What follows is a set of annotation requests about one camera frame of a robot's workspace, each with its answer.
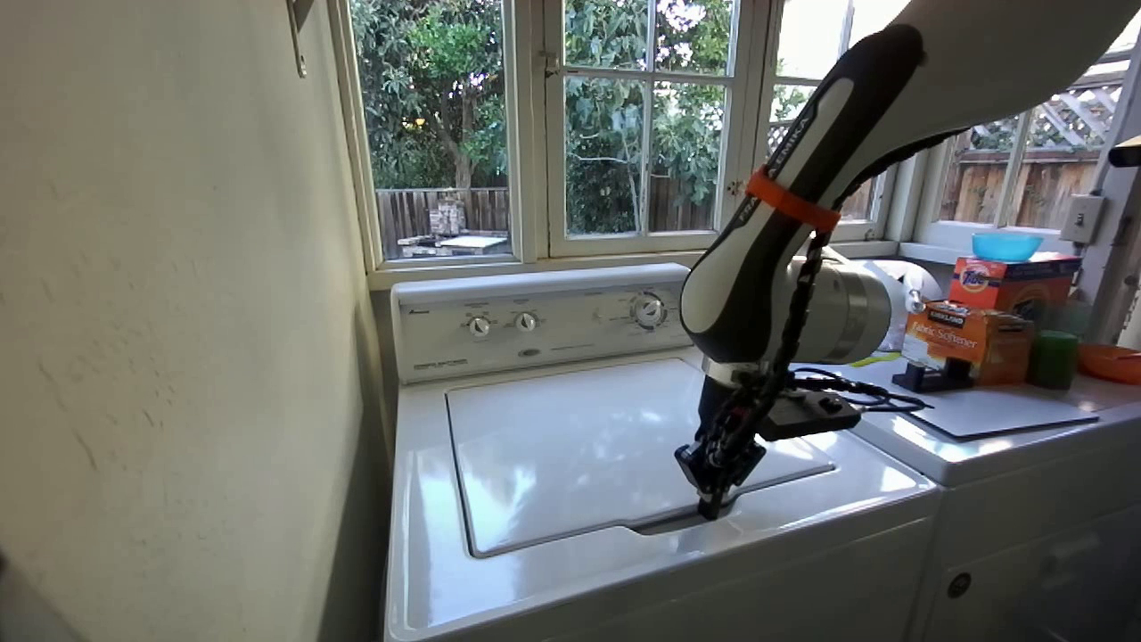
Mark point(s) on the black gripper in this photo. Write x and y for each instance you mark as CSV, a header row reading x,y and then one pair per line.
x,y
728,433

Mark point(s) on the white washing machine lid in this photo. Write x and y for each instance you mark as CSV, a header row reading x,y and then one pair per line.
x,y
572,452

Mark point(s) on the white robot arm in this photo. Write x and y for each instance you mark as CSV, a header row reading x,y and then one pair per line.
x,y
760,250

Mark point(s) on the white top-load washing machine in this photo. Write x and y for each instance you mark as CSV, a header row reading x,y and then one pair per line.
x,y
538,595

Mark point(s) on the large washer timer dial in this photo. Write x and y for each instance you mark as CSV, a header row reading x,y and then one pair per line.
x,y
647,312

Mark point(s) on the small black stand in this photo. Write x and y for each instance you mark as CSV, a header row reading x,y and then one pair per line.
x,y
933,379

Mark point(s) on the small silver washer knob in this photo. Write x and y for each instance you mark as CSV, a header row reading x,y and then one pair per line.
x,y
524,321
479,325

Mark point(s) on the orange detergent box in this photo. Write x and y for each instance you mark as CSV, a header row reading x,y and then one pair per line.
x,y
1009,287
968,341

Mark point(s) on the grey flat mat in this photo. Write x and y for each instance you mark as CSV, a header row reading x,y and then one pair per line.
x,y
1005,410

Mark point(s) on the white dryer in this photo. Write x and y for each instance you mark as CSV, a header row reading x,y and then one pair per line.
x,y
1034,535

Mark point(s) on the green cup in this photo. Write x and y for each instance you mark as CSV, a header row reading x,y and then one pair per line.
x,y
1052,358

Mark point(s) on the white window with lattice view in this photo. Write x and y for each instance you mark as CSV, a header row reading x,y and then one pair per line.
x,y
927,190

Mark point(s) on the blue bowl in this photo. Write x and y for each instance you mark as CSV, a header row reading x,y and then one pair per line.
x,y
1006,249

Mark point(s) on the brown wooden fence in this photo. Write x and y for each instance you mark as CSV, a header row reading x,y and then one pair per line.
x,y
414,217

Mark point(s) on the white multi-pane window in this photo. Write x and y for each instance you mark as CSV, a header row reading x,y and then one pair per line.
x,y
529,119

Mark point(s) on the orange dish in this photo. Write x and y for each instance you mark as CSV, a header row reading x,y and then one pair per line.
x,y
1114,362

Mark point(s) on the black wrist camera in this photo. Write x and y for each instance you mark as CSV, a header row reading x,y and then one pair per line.
x,y
807,414

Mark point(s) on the white wall switch plate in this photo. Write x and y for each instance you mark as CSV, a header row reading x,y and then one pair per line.
x,y
1081,220

